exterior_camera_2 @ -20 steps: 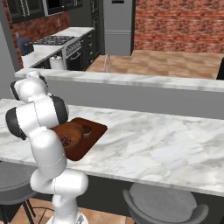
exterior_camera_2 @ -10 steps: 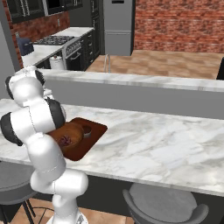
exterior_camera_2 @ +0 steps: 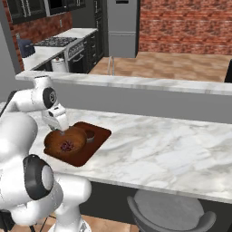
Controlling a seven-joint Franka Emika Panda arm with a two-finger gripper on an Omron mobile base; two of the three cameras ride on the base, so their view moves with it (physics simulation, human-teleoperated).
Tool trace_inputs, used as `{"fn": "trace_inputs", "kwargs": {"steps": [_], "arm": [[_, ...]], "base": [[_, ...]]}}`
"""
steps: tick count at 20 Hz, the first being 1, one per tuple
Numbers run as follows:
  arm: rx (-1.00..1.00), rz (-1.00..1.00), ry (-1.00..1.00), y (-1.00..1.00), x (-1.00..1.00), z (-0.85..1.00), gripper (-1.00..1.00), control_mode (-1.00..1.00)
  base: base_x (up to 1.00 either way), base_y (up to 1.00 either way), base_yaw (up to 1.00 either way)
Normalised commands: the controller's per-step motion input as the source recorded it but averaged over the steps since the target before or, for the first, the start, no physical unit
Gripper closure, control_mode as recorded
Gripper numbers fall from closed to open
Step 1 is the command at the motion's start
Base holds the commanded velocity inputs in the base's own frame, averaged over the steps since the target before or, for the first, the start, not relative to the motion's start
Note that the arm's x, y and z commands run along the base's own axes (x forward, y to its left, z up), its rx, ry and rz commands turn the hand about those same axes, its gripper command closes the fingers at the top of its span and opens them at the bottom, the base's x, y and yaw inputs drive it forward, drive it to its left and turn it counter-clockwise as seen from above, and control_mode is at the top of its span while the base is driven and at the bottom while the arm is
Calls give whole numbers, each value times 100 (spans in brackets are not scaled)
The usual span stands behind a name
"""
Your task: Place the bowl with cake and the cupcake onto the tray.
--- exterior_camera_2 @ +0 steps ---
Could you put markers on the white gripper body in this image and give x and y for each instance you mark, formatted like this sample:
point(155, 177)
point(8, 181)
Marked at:
point(57, 122)

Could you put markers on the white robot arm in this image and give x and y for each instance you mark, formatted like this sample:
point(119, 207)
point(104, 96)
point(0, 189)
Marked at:
point(18, 145)

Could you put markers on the brown wooden bowl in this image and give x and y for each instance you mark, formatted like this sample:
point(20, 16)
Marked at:
point(54, 142)

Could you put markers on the dark red cake piece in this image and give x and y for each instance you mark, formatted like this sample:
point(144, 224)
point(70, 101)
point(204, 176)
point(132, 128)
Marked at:
point(67, 146)

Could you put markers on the brown cupcake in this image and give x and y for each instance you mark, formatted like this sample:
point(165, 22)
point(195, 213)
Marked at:
point(90, 135)

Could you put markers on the dark brown wooden tray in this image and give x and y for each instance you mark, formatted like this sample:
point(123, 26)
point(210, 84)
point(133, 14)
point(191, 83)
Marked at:
point(96, 136)

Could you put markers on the white pot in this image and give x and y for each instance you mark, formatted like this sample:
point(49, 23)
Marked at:
point(59, 65)

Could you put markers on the black oven with hob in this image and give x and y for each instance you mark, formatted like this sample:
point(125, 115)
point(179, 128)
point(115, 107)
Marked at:
point(75, 54)

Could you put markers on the silver sink tap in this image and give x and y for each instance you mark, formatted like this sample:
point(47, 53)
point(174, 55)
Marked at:
point(111, 65)

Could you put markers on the black base cupboards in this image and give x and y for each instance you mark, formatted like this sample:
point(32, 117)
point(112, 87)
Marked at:
point(93, 50)

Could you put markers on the black tall cupboard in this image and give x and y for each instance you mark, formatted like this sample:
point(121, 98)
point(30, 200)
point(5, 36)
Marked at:
point(98, 18)

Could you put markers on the grey fridge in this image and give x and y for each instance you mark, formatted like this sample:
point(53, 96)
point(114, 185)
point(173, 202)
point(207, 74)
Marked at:
point(122, 27)

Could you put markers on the grey bar stool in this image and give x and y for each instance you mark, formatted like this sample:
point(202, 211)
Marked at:
point(169, 208)

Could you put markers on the black object at edge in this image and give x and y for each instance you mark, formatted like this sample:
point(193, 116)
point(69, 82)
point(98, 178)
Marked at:
point(228, 71)

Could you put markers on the black wall cupboards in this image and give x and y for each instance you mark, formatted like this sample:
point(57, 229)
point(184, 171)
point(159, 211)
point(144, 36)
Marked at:
point(30, 9)

